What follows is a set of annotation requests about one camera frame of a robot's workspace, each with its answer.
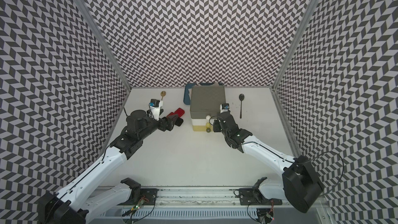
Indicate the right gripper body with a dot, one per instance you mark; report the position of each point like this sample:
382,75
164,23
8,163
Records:
217,128

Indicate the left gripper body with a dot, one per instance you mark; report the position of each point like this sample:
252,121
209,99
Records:
162,126

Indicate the white drawer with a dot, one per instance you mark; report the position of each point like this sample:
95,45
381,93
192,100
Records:
202,121

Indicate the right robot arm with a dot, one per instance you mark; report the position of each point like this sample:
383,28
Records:
297,181

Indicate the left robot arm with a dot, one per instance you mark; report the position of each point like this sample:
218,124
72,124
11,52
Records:
73,204

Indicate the black brooch box right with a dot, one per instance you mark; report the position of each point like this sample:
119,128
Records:
179,122

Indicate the red brooch box far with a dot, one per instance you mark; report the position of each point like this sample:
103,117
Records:
180,112

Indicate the yellow bottom drawer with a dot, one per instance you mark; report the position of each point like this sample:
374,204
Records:
203,128

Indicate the grey drawer cabinet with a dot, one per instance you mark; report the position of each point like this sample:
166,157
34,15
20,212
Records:
206,101

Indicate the teal tray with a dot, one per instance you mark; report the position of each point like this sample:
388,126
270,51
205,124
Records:
187,88

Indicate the black spoon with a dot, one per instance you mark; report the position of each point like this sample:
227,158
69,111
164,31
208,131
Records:
241,98

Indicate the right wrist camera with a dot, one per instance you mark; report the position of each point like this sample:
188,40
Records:
224,108

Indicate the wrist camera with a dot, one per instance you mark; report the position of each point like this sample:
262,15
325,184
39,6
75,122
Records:
155,107
224,108

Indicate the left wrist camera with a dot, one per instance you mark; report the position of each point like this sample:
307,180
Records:
155,107

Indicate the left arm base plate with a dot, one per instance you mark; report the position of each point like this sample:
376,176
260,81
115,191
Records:
148,194

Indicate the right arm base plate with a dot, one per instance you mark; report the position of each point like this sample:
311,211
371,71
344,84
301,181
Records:
248,196

